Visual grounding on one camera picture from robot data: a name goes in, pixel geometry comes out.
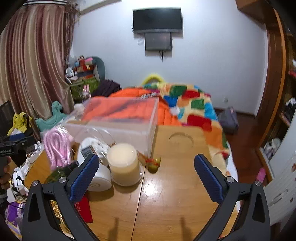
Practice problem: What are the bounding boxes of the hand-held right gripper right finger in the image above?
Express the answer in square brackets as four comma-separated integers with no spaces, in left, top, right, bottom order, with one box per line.
[194,153,271,241]

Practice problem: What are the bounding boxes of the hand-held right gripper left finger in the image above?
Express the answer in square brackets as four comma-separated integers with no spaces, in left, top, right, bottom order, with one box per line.
[21,153,100,241]

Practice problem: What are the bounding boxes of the dark green bottle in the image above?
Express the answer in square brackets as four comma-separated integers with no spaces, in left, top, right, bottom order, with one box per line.
[45,161,79,184]

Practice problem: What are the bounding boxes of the pink cord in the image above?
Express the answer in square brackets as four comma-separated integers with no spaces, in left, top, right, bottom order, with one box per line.
[43,128,75,168]

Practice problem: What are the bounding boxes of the cream round jar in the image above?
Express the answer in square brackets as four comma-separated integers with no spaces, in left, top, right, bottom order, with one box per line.
[107,143,144,186]

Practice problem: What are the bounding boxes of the green pendant with orange cord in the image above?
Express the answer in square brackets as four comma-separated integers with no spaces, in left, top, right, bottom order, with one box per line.
[145,156,162,174]

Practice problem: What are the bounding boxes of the clear plastic storage box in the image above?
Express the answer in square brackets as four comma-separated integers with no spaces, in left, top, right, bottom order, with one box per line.
[63,97,159,156]

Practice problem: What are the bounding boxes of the wooden desktop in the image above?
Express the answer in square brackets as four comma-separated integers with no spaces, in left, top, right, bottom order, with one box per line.
[23,120,243,241]

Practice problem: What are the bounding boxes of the person's left hand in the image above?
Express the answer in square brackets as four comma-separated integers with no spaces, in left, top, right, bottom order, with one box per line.
[0,156,12,192]

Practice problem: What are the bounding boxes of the yellow cloth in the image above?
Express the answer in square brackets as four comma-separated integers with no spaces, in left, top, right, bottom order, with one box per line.
[8,112,33,136]

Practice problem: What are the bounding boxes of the pile of white packaging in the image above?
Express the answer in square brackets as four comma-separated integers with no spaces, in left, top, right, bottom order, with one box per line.
[11,141,45,197]

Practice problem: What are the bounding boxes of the red packet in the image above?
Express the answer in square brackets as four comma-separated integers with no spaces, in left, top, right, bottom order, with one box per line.
[74,196,93,223]

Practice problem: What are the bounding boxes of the teal toy horse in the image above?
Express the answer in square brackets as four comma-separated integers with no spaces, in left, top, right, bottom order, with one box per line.
[36,101,67,132]

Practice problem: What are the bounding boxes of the grey backpack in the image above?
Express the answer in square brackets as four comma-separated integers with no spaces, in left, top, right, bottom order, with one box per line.
[218,107,239,134]

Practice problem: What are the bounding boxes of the purple bag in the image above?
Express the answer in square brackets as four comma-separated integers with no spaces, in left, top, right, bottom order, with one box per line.
[5,202,26,232]

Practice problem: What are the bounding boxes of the white and purple cloth pile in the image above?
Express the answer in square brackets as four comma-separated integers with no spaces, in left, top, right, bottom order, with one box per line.
[264,137,282,161]

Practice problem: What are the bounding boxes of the colourful patchwork blanket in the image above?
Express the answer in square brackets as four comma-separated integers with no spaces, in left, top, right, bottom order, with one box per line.
[141,82,232,172]

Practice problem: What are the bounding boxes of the white cabinet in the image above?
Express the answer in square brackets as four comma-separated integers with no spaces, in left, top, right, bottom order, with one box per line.
[266,130,296,225]

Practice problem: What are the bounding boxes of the pink and beige striped curtain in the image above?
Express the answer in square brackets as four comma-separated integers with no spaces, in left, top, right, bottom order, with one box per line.
[0,0,77,139]

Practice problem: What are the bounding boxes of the green cardboard box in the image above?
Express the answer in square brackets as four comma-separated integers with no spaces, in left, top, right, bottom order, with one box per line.
[70,79,100,100]

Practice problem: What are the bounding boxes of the white plush toy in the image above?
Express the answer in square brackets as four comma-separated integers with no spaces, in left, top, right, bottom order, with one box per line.
[66,67,78,82]

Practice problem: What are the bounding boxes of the orange blanket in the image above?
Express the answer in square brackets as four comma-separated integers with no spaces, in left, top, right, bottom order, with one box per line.
[82,87,183,127]

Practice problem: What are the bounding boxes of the dark purple cloth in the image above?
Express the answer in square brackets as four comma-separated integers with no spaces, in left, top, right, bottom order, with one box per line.
[97,79,122,97]

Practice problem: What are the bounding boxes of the stack of colourful boxes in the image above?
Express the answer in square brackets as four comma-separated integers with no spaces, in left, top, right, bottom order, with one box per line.
[74,59,95,80]

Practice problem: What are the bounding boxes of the grey cushion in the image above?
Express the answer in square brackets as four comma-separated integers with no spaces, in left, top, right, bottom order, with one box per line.
[89,56,107,82]

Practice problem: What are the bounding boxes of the yellow fuzzy hoop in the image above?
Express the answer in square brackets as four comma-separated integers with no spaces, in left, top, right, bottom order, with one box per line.
[142,74,165,85]

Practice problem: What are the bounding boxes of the wooden wardrobe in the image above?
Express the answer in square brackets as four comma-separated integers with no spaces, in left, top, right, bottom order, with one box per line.
[236,0,296,183]

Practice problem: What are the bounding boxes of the grey box under television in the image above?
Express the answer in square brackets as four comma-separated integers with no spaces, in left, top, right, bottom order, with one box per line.
[145,32,173,52]

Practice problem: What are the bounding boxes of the black wall television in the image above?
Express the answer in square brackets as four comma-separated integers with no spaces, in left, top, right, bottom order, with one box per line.
[132,8,184,35]

